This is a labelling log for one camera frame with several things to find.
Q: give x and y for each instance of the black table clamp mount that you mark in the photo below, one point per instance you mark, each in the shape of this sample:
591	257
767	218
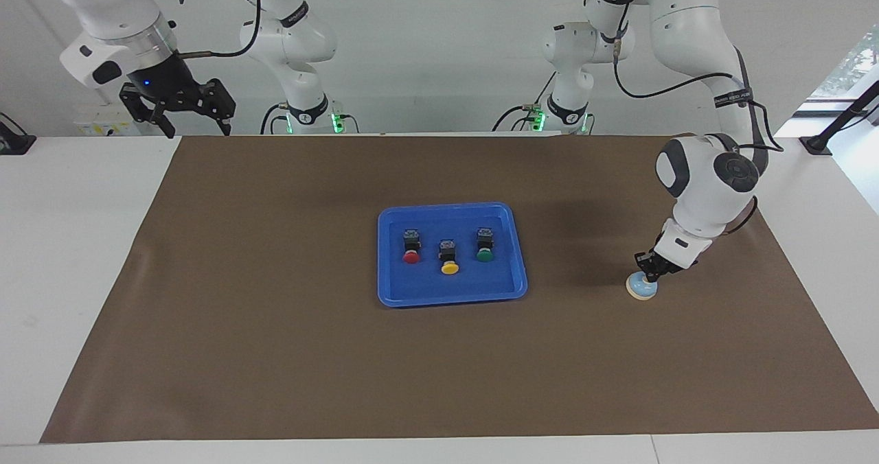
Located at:
14	141

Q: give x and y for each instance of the light blue call bell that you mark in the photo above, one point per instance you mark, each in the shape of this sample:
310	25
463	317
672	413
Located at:
642	291

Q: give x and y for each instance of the window with greenery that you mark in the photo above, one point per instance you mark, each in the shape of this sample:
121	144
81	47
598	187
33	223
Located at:
851	66

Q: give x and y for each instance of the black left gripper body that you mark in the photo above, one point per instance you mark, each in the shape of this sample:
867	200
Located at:
666	263

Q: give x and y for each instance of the white power strip box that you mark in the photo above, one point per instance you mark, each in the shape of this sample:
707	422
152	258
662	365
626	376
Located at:
96	128

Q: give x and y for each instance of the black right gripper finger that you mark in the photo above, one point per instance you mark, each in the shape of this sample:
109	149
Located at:
221	103
147	110

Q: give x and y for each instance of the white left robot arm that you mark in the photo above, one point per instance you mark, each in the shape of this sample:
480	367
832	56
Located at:
707	196

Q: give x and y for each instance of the green mushroom push button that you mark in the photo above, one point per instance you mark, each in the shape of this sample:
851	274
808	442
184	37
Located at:
485	254

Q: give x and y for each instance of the brown table mat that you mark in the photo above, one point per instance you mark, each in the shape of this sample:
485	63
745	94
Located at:
439	368

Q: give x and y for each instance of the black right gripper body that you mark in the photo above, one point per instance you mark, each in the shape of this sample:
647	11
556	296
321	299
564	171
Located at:
168	83

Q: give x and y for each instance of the red mushroom push button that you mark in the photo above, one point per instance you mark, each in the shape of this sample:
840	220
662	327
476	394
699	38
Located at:
411	254

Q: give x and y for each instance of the blue plastic tray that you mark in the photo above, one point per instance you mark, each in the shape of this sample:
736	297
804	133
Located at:
450	289

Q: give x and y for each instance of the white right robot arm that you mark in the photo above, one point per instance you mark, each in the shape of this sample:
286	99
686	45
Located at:
288	38

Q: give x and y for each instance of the black stand with boom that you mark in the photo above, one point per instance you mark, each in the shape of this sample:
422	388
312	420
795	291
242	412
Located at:
817	143

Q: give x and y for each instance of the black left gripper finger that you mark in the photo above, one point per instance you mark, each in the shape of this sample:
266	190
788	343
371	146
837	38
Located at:
646	275
657	276

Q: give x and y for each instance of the yellow mushroom push button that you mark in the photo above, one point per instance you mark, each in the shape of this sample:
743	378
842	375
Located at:
449	266

